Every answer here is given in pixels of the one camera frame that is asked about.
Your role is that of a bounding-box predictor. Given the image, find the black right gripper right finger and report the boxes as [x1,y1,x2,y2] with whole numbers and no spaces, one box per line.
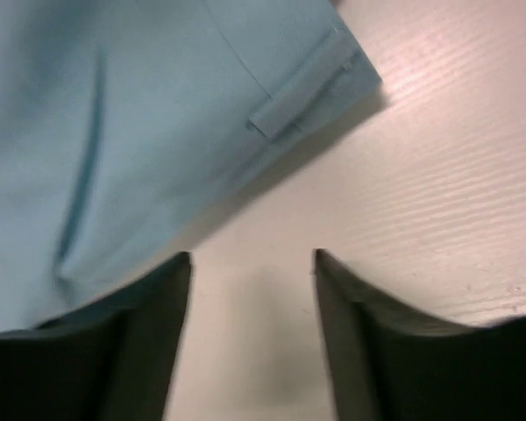
[314,249,526,420]

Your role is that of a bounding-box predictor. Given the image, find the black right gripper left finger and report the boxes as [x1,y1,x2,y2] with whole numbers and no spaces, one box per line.
[0,252,191,421]

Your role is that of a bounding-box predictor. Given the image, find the light blue trousers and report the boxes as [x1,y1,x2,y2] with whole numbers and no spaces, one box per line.
[0,1,380,332]

